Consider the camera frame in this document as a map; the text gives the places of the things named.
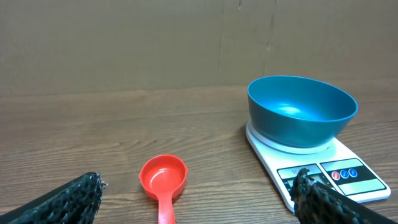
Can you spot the red measuring scoop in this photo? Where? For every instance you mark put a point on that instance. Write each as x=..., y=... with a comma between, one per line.
x=163, y=178

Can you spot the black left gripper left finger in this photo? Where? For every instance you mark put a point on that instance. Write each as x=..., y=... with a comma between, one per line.
x=77, y=201

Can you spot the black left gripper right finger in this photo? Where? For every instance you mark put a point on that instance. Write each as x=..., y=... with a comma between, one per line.
x=316, y=203

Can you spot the white kitchen scale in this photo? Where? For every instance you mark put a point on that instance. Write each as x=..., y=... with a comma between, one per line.
x=331, y=164

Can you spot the blue bowl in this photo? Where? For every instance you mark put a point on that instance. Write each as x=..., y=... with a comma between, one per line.
x=298, y=111

